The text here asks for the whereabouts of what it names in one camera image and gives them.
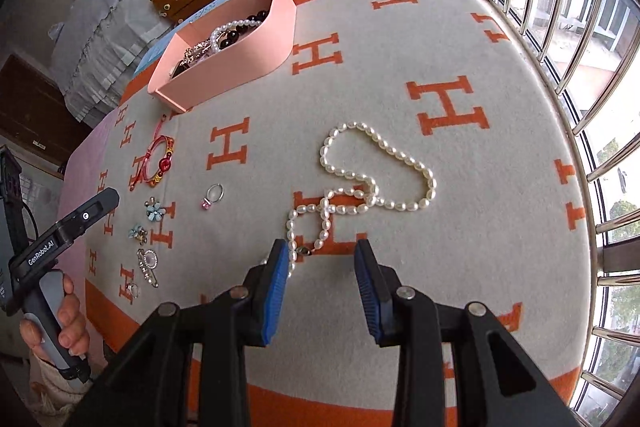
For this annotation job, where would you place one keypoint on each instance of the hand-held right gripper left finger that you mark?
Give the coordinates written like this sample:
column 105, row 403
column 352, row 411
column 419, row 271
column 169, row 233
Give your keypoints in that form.
column 275, row 292

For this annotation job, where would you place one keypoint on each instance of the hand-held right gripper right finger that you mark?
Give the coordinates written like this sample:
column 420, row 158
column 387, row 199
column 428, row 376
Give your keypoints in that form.
column 367, row 292

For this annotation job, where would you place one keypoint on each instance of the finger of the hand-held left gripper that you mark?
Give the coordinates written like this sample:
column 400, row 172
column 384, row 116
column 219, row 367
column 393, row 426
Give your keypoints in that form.
column 92, row 209

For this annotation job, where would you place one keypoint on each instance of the pink jewelry box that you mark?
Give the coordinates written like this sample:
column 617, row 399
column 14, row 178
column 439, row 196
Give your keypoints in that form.
column 235, row 62

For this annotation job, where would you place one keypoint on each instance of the rhinestone jewelry piece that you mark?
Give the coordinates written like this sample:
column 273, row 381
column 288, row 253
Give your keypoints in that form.
column 195, row 54

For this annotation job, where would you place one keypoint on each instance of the person's left hand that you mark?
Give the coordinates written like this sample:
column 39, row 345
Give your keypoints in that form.
column 75, row 317

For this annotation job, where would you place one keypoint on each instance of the small teal flower brooch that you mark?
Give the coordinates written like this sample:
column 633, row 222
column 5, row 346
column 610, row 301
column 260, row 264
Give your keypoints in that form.
column 136, row 233

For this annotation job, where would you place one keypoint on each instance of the blue flower brooch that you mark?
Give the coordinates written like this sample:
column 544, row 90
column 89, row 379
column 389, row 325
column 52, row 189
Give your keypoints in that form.
column 155, row 210

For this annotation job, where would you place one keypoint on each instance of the pink bed sheet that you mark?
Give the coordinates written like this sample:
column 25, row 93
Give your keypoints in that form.
column 85, row 147

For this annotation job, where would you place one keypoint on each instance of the silver rhinestone brooch pin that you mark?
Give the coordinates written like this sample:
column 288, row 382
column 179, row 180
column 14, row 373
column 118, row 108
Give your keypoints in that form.
column 148, row 259

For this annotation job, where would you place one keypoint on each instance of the dark wooden cabinet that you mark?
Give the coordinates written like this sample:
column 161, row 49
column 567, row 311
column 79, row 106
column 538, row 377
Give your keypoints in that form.
column 35, row 107

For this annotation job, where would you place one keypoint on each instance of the grey lace cloth cover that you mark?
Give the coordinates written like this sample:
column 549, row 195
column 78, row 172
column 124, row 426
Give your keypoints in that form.
column 100, row 32

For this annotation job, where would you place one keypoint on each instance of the metal window grille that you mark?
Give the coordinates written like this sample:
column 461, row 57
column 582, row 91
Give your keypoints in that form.
column 615, row 281

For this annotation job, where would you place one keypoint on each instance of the cream orange letter-print blanket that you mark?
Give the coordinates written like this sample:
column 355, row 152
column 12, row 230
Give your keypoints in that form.
column 450, row 32

